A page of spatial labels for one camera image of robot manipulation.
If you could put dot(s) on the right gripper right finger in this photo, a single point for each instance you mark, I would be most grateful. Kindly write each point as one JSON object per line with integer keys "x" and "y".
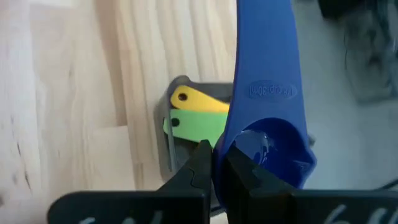
{"x": 270, "y": 205}

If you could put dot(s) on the grey plastic basket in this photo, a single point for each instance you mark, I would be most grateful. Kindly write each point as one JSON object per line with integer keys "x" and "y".
{"x": 163, "y": 149}

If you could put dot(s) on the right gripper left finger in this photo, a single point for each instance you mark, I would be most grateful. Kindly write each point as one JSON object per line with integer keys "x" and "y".
{"x": 183, "y": 202}

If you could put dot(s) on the dark floor equipment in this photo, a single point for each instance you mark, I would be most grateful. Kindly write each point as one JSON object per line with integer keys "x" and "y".
{"x": 370, "y": 46}

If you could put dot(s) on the blue measuring cup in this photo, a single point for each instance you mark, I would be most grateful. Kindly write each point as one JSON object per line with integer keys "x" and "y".
{"x": 267, "y": 56}

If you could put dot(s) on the yellow measuring cup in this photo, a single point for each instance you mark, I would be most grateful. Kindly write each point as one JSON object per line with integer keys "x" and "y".
{"x": 199, "y": 101}

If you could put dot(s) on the green measuring cup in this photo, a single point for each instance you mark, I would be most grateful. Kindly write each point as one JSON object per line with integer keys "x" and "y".
{"x": 199, "y": 126}

